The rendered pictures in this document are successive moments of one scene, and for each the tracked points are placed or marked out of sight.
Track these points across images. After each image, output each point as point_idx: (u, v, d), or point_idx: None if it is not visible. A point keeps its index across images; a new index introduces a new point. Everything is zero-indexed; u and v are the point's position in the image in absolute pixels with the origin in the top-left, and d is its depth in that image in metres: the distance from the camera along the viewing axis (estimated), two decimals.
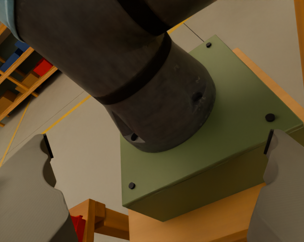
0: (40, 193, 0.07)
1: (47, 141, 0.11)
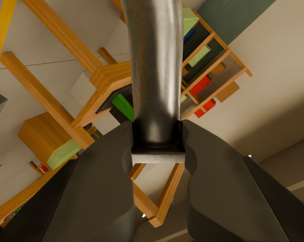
0: (116, 176, 0.08)
1: (134, 128, 0.12)
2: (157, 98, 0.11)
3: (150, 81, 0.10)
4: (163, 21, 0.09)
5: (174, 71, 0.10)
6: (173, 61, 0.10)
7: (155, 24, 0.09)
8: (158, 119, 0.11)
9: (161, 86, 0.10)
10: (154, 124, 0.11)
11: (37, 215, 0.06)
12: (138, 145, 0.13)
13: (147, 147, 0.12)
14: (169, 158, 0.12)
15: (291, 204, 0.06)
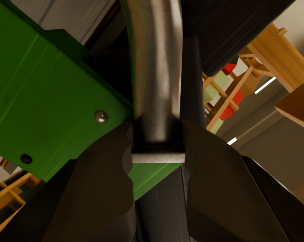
0: (116, 176, 0.08)
1: (134, 128, 0.12)
2: (157, 98, 0.11)
3: (150, 81, 0.10)
4: (162, 21, 0.09)
5: (174, 71, 0.10)
6: (173, 61, 0.10)
7: (155, 24, 0.09)
8: (158, 119, 0.11)
9: (161, 86, 0.10)
10: (154, 124, 0.11)
11: (37, 215, 0.06)
12: (138, 145, 0.13)
13: (147, 147, 0.12)
14: (169, 158, 0.12)
15: (291, 204, 0.06)
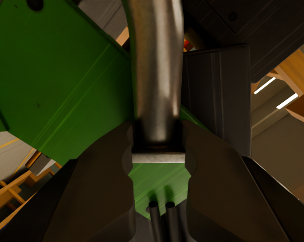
0: (116, 176, 0.08)
1: (134, 128, 0.12)
2: (157, 98, 0.11)
3: (151, 81, 0.10)
4: (164, 21, 0.09)
5: (175, 71, 0.10)
6: (174, 61, 0.10)
7: (156, 24, 0.09)
8: (159, 119, 0.11)
9: (162, 86, 0.10)
10: (154, 124, 0.11)
11: (37, 215, 0.06)
12: (138, 145, 0.13)
13: (147, 147, 0.12)
14: (170, 158, 0.12)
15: (291, 204, 0.06)
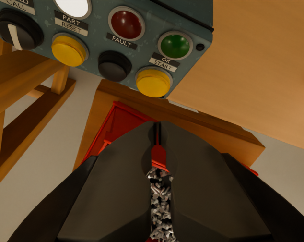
0: (134, 176, 0.08)
1: (155, 129, 0.12)
2: None
3: None
4: None
5: None
6: None
7: None
8: None
9: None
10: None
11: (57, 207, 0.07)
12: None
13: None
14: None
15: (269, 196, 0.07)
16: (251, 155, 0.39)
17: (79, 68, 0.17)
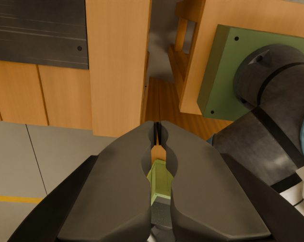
0: (134, 176, 0.08)
1: (155, 129, 0.12)
2: None
3: None
4: None
5: None
6: None
7: None
8: None
9: None
10: None
11: (57, 207, 0.07)
12: None
13: None
14: None
15: (269, 196, 0.07)
16: None
17: None
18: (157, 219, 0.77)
